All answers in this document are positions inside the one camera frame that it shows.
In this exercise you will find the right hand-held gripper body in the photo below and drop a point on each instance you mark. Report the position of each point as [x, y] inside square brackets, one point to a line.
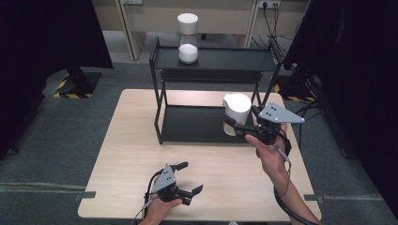
[275, 115]

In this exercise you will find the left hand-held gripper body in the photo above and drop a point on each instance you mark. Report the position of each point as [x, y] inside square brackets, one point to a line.
[164, 182]

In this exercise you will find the white cup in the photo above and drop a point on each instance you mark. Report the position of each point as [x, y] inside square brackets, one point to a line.
[237, 108]

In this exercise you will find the black two-tier metal rack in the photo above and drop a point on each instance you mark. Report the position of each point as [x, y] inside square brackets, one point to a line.
[216, 61]

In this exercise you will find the salt jar with white cap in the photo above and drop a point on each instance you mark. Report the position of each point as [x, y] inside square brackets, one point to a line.
[187, 25]

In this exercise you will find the person's left hand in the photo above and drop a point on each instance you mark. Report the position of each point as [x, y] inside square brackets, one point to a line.
[156, 211]

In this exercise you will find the person's right hand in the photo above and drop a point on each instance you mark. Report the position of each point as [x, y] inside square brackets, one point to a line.
[270, 156]

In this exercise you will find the stand base with striped tape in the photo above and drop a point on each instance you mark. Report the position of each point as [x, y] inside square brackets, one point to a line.
[78, 84]
[295, 90]

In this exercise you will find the grey floor tape strip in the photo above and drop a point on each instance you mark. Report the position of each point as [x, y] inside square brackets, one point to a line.
[84, 195]
[314, 198]

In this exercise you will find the black curtain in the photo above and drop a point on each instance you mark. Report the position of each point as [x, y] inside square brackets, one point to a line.
[350, 78]
[47, 31]

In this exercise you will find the white wall socket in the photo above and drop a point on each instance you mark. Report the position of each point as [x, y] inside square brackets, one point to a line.
[268, 3]

